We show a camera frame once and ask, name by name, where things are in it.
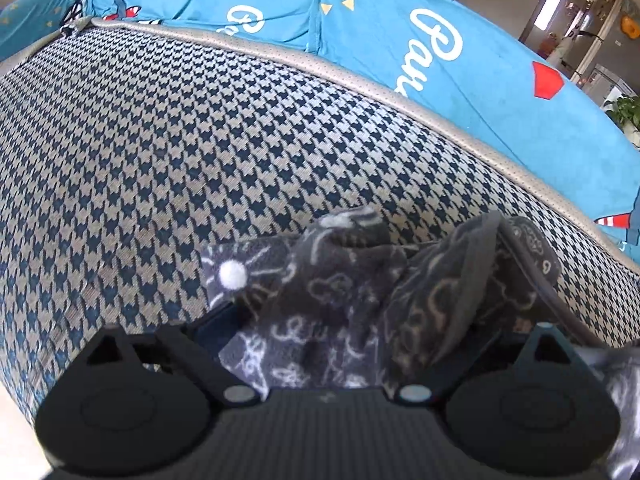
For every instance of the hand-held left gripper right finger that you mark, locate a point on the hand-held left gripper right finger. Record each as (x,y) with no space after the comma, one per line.
(475,362)

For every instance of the grey patterned fleece jacket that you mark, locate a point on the grey patterned fleece jacket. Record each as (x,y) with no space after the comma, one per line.
(340,310)

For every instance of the houndstooth sofa seat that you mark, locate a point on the houndstooth sofa seat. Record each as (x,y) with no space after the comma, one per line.
(200,150)

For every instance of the pothos plant in white pot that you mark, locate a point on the pothos plant in white pot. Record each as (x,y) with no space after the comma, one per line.
(627,112)

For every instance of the orange pumpkin-shaped ornament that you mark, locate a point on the orange pumpkin-shaped ornament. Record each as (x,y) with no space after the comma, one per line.
(629,25)

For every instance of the blue printed sofa cover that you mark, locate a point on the blue printed sofa cover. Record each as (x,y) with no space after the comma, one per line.
(400,35)

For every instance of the cloth-covered fridge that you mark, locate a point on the cloth-covered fridge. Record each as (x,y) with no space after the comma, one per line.
(607,55)

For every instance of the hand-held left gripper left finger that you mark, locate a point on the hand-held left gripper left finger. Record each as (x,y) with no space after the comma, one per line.
(212,327)

